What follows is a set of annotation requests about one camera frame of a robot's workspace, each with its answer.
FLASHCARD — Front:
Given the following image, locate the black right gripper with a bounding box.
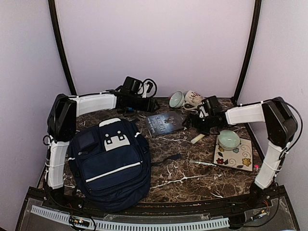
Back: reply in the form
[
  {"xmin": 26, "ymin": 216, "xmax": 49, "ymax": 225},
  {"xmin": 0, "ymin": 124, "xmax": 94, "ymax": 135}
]
[{"xmin": 182, "ymin": 113, "xmax": 214, "ymax": 136}]

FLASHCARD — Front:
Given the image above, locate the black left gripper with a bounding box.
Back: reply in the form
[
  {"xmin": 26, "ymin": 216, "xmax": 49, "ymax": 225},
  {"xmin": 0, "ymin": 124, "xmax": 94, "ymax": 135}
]
[{"xmin": 129, "ymin": 94, "xmax": 160, "ymax": 113}]

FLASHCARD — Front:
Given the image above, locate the dark blue paperback book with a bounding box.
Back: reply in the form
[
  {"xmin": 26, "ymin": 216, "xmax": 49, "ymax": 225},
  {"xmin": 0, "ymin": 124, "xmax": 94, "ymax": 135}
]
[{"xmin": 145, "ymin": 111, "xmax": 185, "ymax": 137}]

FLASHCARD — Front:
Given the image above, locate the navy blue student backpack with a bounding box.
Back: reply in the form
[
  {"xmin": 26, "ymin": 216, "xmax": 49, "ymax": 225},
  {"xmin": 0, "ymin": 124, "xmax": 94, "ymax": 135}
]
[{"xmin": 68, "ymin": 118, "xmax": 160, "ymax": 212}]

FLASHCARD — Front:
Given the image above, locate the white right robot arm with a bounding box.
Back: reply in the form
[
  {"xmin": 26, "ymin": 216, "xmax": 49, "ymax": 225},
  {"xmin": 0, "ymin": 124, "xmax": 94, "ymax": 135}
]
[{"xmin": 182, "ymin": 96, "xmax": 303, "ymax": 190}]

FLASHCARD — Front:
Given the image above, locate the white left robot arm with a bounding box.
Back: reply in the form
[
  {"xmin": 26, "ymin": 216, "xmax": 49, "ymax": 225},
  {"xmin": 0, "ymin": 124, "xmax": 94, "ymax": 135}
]
[{"xmin": 45, "ymin": 90, "xmax": 160, "ymax": 190}]

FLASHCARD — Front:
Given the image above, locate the pale yellow highlighter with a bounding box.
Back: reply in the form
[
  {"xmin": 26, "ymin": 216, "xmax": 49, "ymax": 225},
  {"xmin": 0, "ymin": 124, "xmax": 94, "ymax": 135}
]
[{"xmin": 191, "ymin": 134, "xmax": 205, "ymax": 144}]

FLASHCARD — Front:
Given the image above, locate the blue black marker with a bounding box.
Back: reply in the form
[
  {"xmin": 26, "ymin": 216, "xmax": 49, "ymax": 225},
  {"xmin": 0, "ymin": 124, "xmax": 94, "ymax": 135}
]
[{"xmin": 117, "ymin": 107, "xmax": 135, "ymax": 114}]

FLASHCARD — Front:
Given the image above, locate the white floral mug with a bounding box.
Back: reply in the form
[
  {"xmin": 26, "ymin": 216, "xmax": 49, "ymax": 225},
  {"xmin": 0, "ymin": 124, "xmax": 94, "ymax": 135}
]
[{"xmin": 183, "ymin": 90, "xmax": 205, "ymax": 111}]

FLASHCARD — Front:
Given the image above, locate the tipped celadon bowl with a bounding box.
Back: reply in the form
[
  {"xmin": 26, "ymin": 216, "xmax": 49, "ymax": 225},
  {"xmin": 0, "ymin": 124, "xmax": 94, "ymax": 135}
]
[{"xmin": 169, "ymin": 91, "xmax": 185, "ymax": 109}]

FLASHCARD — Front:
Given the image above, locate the upright celadon bowl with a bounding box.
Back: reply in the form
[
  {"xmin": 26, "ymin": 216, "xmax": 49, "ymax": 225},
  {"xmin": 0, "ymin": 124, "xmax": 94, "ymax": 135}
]
[{"xmin": 217, "ymin": 130, "xmax": 241, "ymax": 151}]

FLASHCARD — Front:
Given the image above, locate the clear pen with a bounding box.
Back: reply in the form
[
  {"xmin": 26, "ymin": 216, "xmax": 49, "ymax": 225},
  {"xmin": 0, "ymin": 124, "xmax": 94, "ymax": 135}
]
[{"xmin": 189, "ymin": 160, "xmax": 217, "ymax": 167}]

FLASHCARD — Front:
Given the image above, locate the small green circuit board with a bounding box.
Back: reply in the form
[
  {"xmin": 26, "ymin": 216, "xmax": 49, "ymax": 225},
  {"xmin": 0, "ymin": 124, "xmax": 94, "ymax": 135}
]
[{"xmin": 68, "ymin": 216, "xmax": 90, "ymax": 228}]

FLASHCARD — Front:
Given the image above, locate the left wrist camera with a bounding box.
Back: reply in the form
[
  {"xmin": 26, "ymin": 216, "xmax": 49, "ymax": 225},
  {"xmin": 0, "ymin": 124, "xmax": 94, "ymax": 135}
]
[{"xmin": 120, "ymin": 77, "xmax": 157, "ymax": 98}]

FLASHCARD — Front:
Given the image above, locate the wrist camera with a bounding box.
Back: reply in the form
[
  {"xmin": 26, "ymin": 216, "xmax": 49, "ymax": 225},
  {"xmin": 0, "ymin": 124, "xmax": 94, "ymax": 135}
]
[
  {"xmin": 120, "ymin": 77, "xmax": 157, "ymax": 98},
  {"xmin": 199, "ymin": 96, "xmax": 222, "ymax": 118}
]

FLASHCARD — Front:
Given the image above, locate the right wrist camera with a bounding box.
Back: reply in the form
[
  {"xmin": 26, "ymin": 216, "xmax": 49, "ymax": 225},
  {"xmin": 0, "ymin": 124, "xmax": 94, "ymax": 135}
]
[{"xmin": 199, "ymin": 96, "xmax": 222, "ymax": 118}]

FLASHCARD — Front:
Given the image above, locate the right black frame post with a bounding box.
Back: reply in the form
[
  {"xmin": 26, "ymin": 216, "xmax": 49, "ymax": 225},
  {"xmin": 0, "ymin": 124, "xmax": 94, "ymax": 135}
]
[{"xmin": 232, "ymin": 0, "xmax": 262, "ymax": 103}]

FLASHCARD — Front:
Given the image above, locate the black frame post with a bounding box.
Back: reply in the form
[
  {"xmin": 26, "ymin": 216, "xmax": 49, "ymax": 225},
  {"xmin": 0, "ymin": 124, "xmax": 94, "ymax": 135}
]
[
  {"xmin": 232, "ymin": 0, "xmax": 262, "ymax": 103},
  {"xmin": 48, "ymin": 0, "xmax": 77, "ymax": 95}
]

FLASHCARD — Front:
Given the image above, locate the black front rail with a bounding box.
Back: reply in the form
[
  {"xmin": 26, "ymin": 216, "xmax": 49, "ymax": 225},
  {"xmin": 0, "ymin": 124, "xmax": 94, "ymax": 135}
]
[{"xmin": 26, "ymin": 187, "xmax": 284, "ymax": 217}]

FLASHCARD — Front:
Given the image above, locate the left black frame post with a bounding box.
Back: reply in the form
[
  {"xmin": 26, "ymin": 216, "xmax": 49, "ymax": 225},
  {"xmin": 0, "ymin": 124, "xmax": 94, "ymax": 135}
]
[{"xmin": 48, "ymin": 0, "xmax": 77, "ymax": 95}]

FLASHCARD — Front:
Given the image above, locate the grey slotted cable duct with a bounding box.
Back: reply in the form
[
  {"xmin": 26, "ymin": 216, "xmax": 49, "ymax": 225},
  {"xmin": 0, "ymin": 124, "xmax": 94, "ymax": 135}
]
[{"xmin": 30, "ymin": 205, "xmax": 230, "ymax": 231}]

